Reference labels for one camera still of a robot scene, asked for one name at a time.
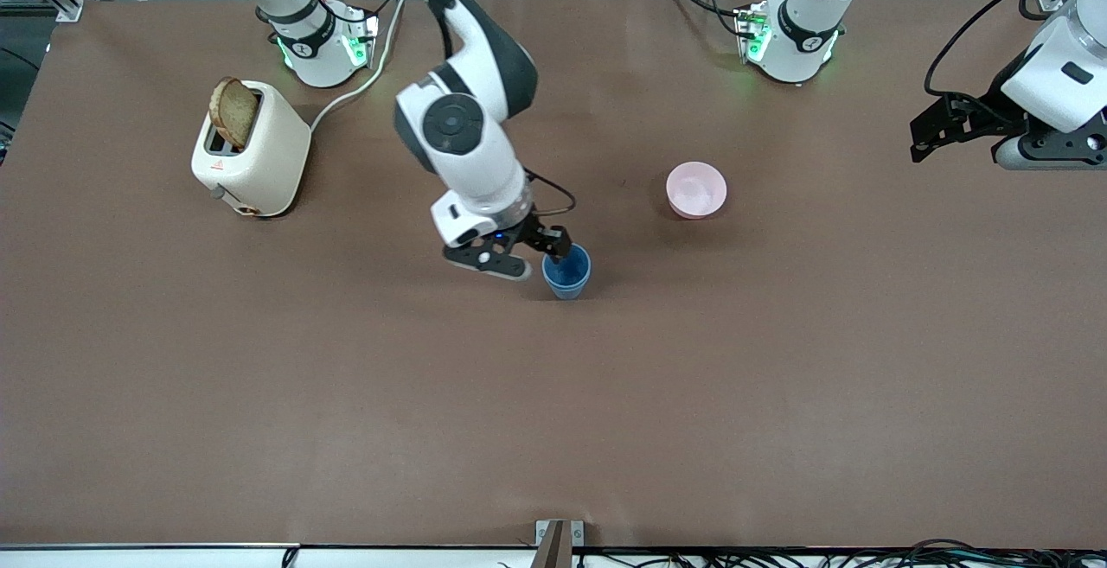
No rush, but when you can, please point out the blue plastic cup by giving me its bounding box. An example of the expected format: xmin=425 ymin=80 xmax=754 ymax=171
xmin=542 ymin=248 xmax=592 ymax=301
xmin=543 ymin=244 xmax=592 ymax=282

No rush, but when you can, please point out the pink bowl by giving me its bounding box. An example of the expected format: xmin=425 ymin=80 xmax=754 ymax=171
xmin=666 ymin=162 xmax=728 ymax=220

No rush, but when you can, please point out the brown table cover sheet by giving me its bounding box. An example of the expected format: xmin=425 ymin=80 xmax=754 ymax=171
xmin=0 ymin=0 xmax=1107 ymax=549

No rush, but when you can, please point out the base connector box green light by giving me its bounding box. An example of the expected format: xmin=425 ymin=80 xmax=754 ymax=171
xmin=735 ymin=2 xmax=772 ymax=63
xmin=344 ymin=10 xmax=381 ymax=69

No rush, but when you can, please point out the cream white toaster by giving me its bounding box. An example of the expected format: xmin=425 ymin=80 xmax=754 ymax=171
xmin=191 ymin=80 xmax=312 ymax=219

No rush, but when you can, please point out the brown bread slice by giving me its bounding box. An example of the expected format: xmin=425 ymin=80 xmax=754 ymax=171
xmin=209 ymin=77 xmax=260 ymax=151

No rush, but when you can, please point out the white table edge strip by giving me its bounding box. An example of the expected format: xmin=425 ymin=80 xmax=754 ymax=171
xmin=0 ymin=544 xmax=537 ymax=568

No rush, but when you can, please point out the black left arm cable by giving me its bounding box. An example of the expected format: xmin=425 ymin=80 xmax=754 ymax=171
xmin=924 ymin=0 xmax=1091 ymax=102

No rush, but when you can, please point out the grey metal bracket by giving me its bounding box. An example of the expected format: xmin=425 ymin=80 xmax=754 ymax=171
xmin=535 ymin=520 xmax=585 ymax=568

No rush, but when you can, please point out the black cable tangle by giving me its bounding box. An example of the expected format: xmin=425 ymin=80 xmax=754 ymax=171
xmin=571 ymin=538 xmax=1107 ymax=568

